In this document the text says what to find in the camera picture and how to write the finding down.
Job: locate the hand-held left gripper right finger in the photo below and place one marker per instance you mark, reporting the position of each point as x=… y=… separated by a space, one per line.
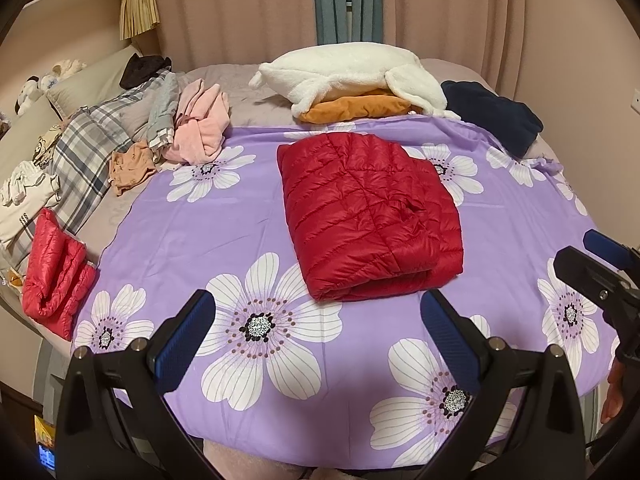
x=450 y=340

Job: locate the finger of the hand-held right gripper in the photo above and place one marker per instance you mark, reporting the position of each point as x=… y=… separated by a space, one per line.
x=610 y=249
x=595 y=280

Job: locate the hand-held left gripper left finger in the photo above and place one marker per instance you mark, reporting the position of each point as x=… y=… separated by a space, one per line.
x=182 y=342

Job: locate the dark red puffer jacket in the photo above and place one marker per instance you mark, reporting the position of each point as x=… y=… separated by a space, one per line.
x=360 y=210

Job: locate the person's right hand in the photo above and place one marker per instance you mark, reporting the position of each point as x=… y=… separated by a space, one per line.
x=612 y=395

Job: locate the purple floral blanket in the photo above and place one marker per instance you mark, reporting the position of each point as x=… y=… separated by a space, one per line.
x=200 y=240

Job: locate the light red folded puffer jacket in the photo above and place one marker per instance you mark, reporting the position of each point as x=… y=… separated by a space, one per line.
x=52 y=270

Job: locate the small blue screen device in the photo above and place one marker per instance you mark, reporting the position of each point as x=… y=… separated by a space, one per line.
x=46 y=457

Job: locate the tan garment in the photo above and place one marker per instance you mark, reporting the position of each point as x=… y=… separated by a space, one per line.
x=132 y=167

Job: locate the navy garment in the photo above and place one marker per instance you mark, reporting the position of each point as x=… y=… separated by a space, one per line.
x=490 y=110

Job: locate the white printed shirt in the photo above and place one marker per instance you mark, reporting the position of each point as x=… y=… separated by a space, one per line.
x=25 y=200

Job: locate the grey plaid duvet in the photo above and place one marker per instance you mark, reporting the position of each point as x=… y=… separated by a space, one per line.
x=85 y=150

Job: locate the pink garment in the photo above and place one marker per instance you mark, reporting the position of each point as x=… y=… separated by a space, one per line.
x=200 y=125

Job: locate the grey striped garment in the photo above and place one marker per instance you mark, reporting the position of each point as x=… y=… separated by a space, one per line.
x=162 y=110

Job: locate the cartoon printed cloth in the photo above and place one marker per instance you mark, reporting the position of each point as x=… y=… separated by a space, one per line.
x=47 y=146

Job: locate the orange garment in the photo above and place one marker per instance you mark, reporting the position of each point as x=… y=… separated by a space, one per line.
x=350 y=107

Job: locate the beige pillow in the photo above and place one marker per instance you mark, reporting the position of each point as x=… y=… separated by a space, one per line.
x=25 y=135
x=95 y=80

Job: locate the black garment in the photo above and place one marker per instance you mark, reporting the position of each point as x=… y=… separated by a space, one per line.
x=142 y=67

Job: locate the white fleece garment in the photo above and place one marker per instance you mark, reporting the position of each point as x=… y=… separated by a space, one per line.
x=340 y=67

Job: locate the white plush toys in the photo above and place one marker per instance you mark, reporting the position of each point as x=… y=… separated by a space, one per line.
x=55 y=77

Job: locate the yellow striped fringed cloth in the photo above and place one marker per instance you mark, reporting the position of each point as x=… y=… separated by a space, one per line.
x=140 y=10

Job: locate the beige curtain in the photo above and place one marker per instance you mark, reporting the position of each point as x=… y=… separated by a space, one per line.
x=240 y=5

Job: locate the white wall socket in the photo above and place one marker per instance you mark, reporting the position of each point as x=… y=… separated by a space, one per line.
x=636 y=104

